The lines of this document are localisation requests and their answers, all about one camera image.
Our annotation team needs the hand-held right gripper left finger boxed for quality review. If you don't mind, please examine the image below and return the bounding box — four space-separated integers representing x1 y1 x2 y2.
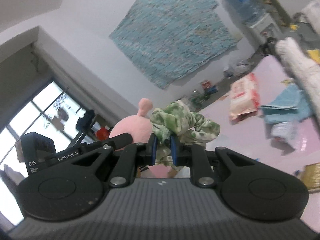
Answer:
64 134 158 188

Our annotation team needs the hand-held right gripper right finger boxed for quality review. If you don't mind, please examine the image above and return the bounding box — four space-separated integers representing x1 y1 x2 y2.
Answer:
170 135 263 188

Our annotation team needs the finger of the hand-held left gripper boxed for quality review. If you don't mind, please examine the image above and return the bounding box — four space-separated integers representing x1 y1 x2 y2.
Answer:
100 133 133 152

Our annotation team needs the pink plush toy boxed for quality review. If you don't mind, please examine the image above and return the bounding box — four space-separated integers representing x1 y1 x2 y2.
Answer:
109 98 175 179

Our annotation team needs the green camouflage cloth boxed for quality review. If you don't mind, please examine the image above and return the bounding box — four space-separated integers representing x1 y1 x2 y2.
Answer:
149 100 221 167

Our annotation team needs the window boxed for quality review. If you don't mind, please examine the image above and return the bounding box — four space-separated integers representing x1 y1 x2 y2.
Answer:
0 80 110 228

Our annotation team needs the pink wet wipes pack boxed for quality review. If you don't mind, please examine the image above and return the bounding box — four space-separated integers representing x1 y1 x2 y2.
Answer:
229 73 262 122

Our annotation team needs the crumpled white bag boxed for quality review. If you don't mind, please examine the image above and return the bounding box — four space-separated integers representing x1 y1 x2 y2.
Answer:
224 59 253 78

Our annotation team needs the white tissue pack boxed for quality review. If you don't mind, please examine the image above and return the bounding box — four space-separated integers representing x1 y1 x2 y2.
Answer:
269 122 300 145

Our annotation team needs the light blue towel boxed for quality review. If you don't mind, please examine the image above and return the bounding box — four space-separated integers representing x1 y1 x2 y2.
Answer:
259 84 315 125

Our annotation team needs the gold box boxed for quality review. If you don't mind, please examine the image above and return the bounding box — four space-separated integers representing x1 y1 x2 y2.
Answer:
299 163 320 190

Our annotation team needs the white water dispenser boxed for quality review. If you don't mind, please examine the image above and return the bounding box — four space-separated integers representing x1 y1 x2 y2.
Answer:
246 12 283 45

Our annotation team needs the white checked blanket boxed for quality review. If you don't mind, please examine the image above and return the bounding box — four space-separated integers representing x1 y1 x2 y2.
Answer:
275 37 320 98

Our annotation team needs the blue water bottle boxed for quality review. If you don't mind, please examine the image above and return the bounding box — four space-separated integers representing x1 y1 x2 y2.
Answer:
222 0 263 24

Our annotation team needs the patterned bag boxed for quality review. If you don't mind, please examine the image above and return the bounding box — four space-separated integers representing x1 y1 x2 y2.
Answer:
252 0 293 20

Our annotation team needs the teal floral wall cloth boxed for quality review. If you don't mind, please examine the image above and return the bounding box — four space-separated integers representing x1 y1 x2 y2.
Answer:
109 0 244 89

